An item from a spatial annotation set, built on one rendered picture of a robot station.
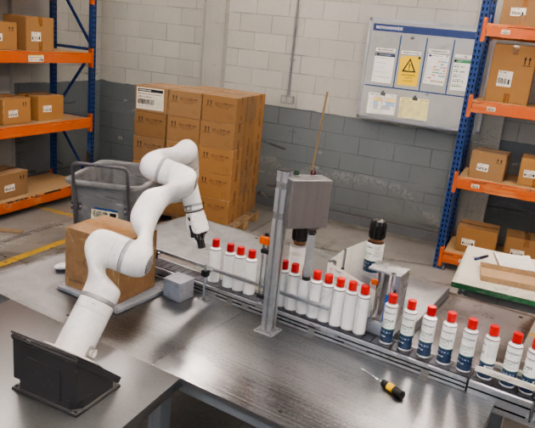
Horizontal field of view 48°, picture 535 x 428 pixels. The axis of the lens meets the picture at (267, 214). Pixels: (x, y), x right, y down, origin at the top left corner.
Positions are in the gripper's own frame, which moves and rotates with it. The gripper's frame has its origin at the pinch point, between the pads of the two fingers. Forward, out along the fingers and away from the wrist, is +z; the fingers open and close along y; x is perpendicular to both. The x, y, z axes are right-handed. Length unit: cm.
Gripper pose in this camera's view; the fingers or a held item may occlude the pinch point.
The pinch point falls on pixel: (200, 244)
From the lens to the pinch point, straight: 277.0
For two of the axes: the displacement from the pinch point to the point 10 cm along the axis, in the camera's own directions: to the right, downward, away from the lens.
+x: -8.2, 1.1, 5.5
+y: 5.3, -1.9, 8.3
